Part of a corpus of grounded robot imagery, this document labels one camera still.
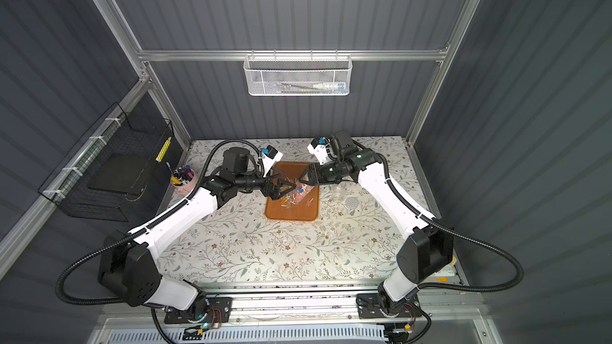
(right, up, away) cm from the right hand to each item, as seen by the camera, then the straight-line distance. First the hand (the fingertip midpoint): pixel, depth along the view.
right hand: (309, 178), depth 77 cm
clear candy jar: (0, -3, -1) cm, 3 cm away
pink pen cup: (-49, -3, +15) cm, 51 cm away
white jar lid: (+17, -11, +20) cm, 29 cm away
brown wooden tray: (-2, -14, +19) cm, 24 cm away
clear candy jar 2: (+12, -8, +22) cm, 26 cm away
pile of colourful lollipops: (-6, -7, +2) cm, 9 cm away
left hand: (-6, -1, 0) cm, 6 cm away
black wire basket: (-63, +3, -3) cm, 63 cm away
